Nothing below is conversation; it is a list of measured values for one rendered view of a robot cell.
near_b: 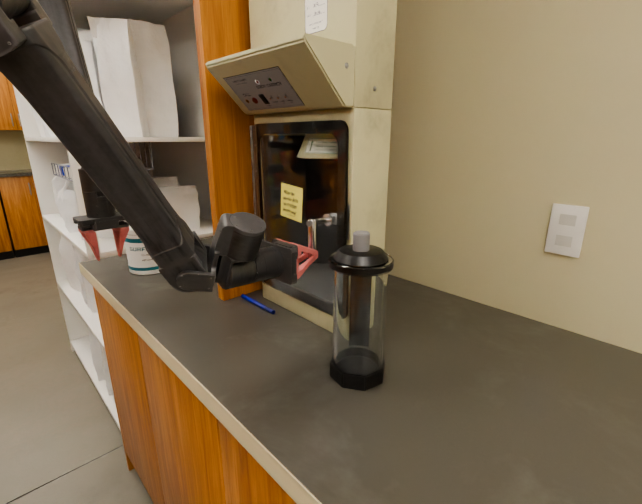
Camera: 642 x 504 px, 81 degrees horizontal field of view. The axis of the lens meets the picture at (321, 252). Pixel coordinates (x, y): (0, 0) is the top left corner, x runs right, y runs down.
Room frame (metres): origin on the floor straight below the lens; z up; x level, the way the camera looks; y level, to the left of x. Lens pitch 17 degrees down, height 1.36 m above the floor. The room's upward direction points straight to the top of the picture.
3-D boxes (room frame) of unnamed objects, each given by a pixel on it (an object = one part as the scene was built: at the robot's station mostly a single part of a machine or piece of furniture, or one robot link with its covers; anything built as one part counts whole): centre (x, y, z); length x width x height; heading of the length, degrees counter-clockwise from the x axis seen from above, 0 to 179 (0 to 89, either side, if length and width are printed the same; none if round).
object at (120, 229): (0.83, 0.48, 1.14); 0.07 x 0.07 x 0.09; 44
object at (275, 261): (0.63, 0.10, 1.14); 0.10 x 0.07 x 0.07; 44
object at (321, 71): (0.79, 0.09, 1.46); 0.32 x 0.12 x 0.10; 43
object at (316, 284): (0.82, 0.06, 1.19); 0.30 x 0.01 x 0.40; 43
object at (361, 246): (0.60, -0.07, 1.18); 0.09 x 0.09 x 0.07
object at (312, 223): (0.72, 0.00, 1.17); 0.05 x 0.03 x 0.10; 133
